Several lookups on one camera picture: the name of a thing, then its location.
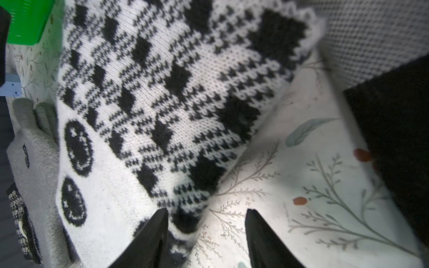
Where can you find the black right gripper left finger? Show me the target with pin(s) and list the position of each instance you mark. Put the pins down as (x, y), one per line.
(148, 247)

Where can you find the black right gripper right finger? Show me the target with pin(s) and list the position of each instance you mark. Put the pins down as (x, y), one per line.
(266, 250)

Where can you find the smiley houndstooth white scarf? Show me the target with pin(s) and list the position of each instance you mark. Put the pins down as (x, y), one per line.
(157, 101)

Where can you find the grey fuzzy scarf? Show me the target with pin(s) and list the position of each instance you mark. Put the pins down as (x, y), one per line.
(34, 159)

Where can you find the grey black checked scarf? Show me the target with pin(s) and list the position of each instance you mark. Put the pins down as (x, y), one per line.
(378, 52)

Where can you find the small houndstooth folded scarf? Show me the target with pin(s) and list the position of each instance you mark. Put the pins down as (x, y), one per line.
(24, 228)

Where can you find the green plastic basket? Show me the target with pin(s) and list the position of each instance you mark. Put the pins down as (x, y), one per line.
(28, 20)

